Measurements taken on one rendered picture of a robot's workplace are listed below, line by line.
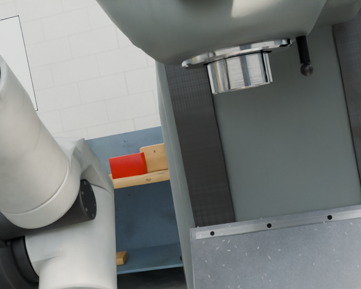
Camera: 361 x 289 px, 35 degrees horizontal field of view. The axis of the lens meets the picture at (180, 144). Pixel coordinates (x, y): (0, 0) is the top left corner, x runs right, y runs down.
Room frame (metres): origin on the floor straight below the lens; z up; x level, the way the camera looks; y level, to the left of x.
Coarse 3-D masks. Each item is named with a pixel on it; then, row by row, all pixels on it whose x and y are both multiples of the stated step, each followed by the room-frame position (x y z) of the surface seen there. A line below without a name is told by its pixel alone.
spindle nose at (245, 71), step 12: (216, 60) 0.43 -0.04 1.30; (228, 60) 0.43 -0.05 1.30; (240, 60) 0.43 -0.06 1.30; (252, 60) 0.43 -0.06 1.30; (264, 60) 0.43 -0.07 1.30; (216, 72) 0.44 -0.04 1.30; (228, 72) 0.43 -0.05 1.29; (240, 72) 0.43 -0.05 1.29; (252, 72) 0.43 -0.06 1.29; (264, 72) 0.43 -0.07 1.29; (216, 84) 0.44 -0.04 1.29; (228, 84) 0.43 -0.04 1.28; (240, 84) 0.43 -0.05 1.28; (252, 84) 0.43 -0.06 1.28; (264, 84) 0.44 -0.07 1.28
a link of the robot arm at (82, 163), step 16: (64, 144) 0.46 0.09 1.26; (80, 144) 0.48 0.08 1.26; (80, 160) 0.47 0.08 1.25; (96, 160) 0.51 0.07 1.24; (80, 176) 0.46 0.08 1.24; (96, 176) 0.51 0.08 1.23; (64, 192) 0.43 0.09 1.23; (112, 192) 0.54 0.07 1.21; (48, 208) 0.42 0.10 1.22; (64, 208) 0.43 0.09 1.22; (16, 224) 0.44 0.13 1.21; (32, 224) 0.43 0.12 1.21; (48, 224) 0.43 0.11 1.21
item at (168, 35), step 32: (96, 0) 0.42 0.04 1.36; (128, 0) 0.38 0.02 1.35; (160, 0) 0.37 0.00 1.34; (192, 0) 0.37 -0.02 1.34; (224, 0) 0.36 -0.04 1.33; (256, 0) 0.36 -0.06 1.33; (288, 0) 0.37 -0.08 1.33; (320, 0) 0.39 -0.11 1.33; (128, 32) 0.41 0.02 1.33; (160, 32) 0.38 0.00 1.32; (192, 32) 0.37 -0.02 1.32; (224, 32) 0.37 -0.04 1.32; (256, 32) 0.38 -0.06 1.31; (288, 32) 0.40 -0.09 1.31
